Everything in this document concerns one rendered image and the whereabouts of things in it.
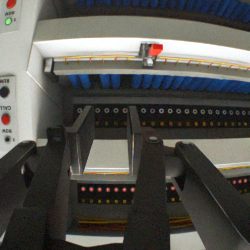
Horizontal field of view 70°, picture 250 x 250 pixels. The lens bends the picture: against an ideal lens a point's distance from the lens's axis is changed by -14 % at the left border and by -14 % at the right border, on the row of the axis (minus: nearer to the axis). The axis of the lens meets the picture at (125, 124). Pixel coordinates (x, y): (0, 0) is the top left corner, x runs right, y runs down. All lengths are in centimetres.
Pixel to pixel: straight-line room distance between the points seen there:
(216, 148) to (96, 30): 27
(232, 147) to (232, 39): 18
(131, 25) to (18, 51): 18
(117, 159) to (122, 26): 20
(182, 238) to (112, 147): 24
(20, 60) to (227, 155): 37
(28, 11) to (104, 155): 26
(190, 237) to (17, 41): 48
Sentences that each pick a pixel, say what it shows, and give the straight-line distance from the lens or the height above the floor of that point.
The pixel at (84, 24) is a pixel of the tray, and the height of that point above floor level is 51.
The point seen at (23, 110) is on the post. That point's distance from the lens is 33.
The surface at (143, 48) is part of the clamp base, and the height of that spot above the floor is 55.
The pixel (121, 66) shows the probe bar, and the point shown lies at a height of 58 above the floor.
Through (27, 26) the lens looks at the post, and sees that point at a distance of 34.
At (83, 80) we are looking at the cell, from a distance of 40.
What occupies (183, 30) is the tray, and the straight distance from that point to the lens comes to 33.
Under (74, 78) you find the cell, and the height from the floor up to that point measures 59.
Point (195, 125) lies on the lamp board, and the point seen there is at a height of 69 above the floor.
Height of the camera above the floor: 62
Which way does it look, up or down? 10 degrees up
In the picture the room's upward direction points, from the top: 179 degrees counter-clockwise
